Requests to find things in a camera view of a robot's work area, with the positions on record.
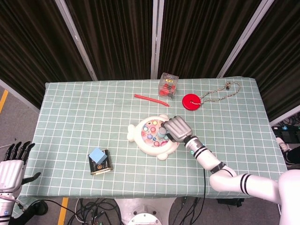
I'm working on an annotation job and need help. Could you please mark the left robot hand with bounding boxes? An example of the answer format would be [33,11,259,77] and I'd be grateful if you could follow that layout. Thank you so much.
[0,141,42,193]

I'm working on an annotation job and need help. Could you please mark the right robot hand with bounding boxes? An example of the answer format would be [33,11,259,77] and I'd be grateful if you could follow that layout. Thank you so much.
[163,116,194,143]

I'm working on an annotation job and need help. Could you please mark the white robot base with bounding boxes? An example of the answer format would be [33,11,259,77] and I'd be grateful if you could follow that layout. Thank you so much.
[114,198,177,225]

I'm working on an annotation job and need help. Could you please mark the white fish toy board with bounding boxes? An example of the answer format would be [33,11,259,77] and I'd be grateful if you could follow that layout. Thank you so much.
[127,114,180,161]

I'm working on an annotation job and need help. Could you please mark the red disc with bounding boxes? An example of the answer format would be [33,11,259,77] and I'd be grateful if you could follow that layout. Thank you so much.
[182,93,202,111]

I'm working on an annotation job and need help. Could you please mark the red pen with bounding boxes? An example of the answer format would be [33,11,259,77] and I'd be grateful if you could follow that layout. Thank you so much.
[134,94,171,108]

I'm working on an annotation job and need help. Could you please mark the black table foot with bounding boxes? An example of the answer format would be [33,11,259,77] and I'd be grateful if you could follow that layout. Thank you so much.
[15,201,49,221]

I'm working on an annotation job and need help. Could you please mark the clear box with red pieces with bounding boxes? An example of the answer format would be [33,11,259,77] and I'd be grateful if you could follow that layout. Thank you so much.
[157,72,179,101]

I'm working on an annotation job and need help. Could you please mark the green checkered tablecloth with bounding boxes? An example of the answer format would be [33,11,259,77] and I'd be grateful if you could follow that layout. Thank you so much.
[18,76,288,214]

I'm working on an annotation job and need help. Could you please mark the blue foam cube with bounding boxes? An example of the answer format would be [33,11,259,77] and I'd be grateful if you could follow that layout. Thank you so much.
[89,148,108,164]

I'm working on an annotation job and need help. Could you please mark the black and gold tin can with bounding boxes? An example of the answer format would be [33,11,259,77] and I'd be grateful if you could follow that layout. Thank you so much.
[88,149,113,176]

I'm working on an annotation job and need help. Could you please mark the dark curtain panel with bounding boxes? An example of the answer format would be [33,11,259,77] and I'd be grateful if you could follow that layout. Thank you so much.
[0,0,92,110]
[158,0,263,79]
[224,0,300,122]
[65,0,155,81]

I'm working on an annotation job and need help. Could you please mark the black equipment box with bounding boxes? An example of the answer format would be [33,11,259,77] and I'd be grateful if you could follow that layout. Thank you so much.
[271,125,300,139]

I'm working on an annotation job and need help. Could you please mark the braided rope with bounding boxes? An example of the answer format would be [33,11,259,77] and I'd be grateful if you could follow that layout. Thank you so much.
[191,81,241,105]

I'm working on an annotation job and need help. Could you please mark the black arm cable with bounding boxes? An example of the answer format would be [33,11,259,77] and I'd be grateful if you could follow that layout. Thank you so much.
[202,167,207,200]

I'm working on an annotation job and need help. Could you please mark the grey partition floor rail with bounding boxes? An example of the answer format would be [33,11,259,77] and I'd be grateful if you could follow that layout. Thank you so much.
[0,78,41,112]
[269,111,300,126]

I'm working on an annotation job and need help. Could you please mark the black cable bundle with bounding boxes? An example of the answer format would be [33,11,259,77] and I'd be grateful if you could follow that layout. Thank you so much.
[69,198,124,225]

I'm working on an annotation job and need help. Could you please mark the grey partition post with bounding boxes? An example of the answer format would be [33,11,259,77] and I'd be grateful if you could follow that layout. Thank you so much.
[54,0,98,81]
[150,0,165,80]
[216,0,275,79]

